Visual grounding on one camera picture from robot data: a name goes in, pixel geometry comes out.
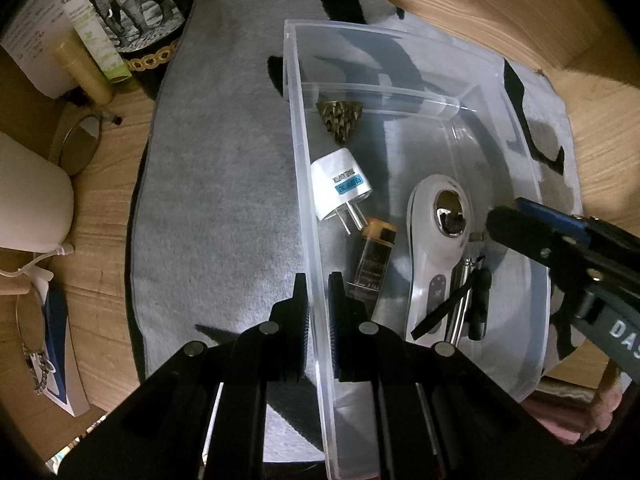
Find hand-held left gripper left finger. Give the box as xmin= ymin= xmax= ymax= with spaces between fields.
xmin=57 ymin=272 xmax=311 ymax=480

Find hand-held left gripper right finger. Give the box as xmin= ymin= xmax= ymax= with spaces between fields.
xmin=327 ymin=271 xmax=583 ymax=480

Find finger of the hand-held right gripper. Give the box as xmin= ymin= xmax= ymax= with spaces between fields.
xmin=515 ymin=197 xmax=640 ymax=281
xmin=486 ymin=206 xmax=609 ymax=289

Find small perfume bottle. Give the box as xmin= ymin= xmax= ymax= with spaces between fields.
xmin=345 ymin=217 xmax=400 ymax=303

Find black pen-like tool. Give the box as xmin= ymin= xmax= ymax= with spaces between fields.
xmin=411 ymin=230 xmax=493 ymax=347

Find white facial massager device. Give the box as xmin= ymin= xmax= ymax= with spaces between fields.
xmin=406 ymin=175 xmax=476 ymax=348

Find clear plastic container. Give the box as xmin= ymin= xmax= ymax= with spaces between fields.
xmin=282 ymin=19 xmax=556 ymax=480

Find white plug adapter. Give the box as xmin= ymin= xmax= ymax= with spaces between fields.
xmin=310 ymin=147 xmax=375 ymax=236

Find bronze cone ornament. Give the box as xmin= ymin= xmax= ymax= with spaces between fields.
xmin=316 ymin=100 xmax=365 ymax=143

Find pink cloth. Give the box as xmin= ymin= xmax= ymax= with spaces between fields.
xmin=520 ymin=375 xmax=640 ymax=446

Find grey mat with black pattern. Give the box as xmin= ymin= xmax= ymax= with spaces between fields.
xmin=131 ymin=0 xmax=586 ymax=466

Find blue white booklet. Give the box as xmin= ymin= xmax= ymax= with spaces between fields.
xmin=35 ymin=280 xmax=91 ymax=418

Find round lens eyeglasses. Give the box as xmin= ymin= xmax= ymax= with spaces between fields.
xmin=47 ymin=105 xmax=125 ymax=177

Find white cylindrical device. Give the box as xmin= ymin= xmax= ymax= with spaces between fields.
xmin=0 ymin=132 xmax=76 ymax=256

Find yellow tube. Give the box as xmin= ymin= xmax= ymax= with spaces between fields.
xmin=52 ymin=39 xmax=113 ymax=106

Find green white cosmetic tube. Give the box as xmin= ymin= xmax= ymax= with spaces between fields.
xmin=52 ymin=0 xmax=133 ymax=85

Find elephant picture bottle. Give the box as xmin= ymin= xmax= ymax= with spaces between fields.
xmin=75 ymin=0 xmax=198 ymax=101

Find white paper sheet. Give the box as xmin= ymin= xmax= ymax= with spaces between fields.
xmin=0 ymin=0 xmax=76 ymax=101

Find white cord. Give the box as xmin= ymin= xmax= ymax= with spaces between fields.
xmin=0 ymin=242 xmax=76 ymax=281

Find metal chain bracelet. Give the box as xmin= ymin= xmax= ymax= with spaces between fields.
xmin=22 ymin=350 xmax=56 ymax=396

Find thin metal ring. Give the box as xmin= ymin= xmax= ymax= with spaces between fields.
xmin=12 ymin=290 xmax=51 ymax=356

